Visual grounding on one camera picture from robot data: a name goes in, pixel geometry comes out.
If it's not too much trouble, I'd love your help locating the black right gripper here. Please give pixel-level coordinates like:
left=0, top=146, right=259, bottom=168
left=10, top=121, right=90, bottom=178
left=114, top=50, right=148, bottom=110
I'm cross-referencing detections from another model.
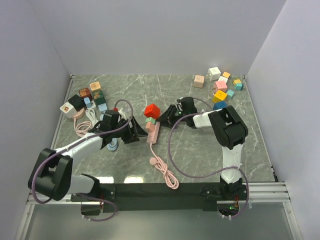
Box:
left=155, top=105, right=188, bottom=129

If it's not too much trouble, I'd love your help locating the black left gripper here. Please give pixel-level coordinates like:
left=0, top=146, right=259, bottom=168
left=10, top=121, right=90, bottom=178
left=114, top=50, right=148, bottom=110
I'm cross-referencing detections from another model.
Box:
left=111, top=115, right=148, bottom=145

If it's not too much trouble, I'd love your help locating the small salmon plug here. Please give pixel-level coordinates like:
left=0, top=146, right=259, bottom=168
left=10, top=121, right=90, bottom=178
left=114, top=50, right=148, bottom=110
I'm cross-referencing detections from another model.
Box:
left=145, top=122, right=156, bottom=133

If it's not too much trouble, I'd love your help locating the pink power strip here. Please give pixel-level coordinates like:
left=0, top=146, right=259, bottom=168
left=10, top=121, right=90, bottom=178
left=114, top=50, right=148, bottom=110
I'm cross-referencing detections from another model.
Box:
left=72, top=108, right=86, bottom=120
left=145, top=121, right=160, bottom=145

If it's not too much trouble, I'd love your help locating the red cube plug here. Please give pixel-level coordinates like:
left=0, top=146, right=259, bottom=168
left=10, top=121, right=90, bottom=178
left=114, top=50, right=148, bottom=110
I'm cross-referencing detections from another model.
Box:
left=144, top=103, right=161, bottom=119

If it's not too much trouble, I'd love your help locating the light blue power strip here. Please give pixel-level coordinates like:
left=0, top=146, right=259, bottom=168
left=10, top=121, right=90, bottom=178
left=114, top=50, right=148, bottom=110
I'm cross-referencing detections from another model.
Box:
left=98, top=103, right=108, bottom=121

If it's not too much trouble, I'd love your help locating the dark green cube plug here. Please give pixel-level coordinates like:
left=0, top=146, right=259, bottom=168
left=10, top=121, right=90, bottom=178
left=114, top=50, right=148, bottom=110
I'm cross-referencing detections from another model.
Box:
left=92, top=90, right=106, bottom=105

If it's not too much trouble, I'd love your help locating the beige cube plug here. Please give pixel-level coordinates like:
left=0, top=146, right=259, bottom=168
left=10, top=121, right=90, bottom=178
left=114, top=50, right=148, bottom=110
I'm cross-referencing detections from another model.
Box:
left=89, top=81, right=101, bottom=92

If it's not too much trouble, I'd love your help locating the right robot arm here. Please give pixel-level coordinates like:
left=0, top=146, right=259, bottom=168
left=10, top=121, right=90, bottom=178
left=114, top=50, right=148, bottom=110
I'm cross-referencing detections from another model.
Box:
left=155, top=96, right=249, bottom=200

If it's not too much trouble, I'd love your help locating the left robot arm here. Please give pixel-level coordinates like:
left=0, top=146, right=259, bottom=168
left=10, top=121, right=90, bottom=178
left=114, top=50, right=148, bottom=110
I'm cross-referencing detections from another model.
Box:
left=27, top=110, right=148, bottom=201

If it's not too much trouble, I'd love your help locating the light pink cube plug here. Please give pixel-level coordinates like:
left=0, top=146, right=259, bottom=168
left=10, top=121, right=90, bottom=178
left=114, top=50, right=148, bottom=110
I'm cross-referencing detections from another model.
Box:
left=192, top=74, right=205, bottom=89

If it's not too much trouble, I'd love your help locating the blue cube plug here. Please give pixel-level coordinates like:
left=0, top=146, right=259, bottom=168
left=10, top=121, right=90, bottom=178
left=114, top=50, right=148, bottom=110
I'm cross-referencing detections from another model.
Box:
left=212, top=101, right=227, bottom=111

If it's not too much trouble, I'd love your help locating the yellow cube plug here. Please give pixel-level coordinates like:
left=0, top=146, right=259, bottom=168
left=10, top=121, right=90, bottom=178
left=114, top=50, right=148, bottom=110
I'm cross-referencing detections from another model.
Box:
left=212, top=90, right=228, bottom=103

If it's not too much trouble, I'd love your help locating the small blue plug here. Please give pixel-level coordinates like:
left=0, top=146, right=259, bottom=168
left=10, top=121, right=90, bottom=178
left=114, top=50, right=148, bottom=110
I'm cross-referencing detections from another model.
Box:
left=83, top=97, right=92, bottom=109

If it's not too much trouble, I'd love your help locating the maroon patterned cube plug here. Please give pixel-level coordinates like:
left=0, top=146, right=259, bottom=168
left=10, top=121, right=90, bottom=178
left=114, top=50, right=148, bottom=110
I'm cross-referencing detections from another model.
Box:
left=78, top=87, right=93, bottom=101

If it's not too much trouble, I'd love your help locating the black cube plug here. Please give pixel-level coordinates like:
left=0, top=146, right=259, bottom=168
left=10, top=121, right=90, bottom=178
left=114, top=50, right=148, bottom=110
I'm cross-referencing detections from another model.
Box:
left=68, top=94, right=86, bottom=112

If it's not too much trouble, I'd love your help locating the small teal plug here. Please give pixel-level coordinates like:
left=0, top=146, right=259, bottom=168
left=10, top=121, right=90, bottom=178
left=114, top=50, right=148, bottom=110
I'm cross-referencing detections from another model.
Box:
left=226, top=89, right=235, bottom=99

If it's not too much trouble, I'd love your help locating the white cartoon cube plug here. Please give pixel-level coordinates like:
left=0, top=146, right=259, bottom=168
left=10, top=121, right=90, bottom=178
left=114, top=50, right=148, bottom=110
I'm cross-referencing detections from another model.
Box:
left=59, top=102, right=77, bottom=119

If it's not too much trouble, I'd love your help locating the small orange plug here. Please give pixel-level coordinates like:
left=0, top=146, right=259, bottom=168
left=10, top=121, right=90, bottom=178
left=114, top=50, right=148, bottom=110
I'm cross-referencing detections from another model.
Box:
left=222, top=71, right=231, bottom=79

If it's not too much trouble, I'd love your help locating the small cyan plug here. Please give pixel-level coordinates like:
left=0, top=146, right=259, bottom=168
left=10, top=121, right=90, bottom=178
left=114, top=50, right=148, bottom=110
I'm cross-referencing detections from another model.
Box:
left=234, top=83, right=244, bottom=91

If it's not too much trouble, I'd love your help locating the small yellow green plug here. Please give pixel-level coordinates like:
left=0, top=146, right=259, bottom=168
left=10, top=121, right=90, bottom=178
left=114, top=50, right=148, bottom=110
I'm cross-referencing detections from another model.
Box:
left=233, top=79, right=242, bottom=85

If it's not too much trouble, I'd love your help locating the white power strip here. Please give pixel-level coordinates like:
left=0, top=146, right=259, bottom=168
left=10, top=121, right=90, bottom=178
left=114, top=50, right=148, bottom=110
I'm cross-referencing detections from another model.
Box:
left=84, top=100, right=96, bottom=110

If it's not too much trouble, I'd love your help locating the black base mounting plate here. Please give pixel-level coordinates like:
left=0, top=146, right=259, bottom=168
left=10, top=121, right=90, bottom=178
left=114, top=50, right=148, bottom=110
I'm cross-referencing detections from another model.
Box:
left=70, top=182, right=248, bottom=213

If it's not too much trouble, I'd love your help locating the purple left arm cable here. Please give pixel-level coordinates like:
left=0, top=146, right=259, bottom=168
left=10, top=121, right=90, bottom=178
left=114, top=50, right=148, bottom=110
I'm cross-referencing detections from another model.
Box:
left=31, top=99, right=134, bottom=222

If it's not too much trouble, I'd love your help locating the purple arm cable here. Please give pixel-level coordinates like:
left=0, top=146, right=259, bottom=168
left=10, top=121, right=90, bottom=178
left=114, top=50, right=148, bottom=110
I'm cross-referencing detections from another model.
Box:
left=168, top=97, right=251, bottom=219
left=31, top=99, right=134, bottom=222

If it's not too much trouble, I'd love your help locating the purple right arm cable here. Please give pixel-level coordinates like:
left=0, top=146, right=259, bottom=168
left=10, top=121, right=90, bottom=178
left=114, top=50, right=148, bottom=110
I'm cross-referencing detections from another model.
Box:
left=168, top=97, right=251, bottom=219

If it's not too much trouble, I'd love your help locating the aluminium rail frame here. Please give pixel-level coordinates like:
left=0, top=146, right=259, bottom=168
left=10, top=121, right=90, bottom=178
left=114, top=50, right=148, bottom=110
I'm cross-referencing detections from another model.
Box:
left=27, top=74, right=297, bottom=240

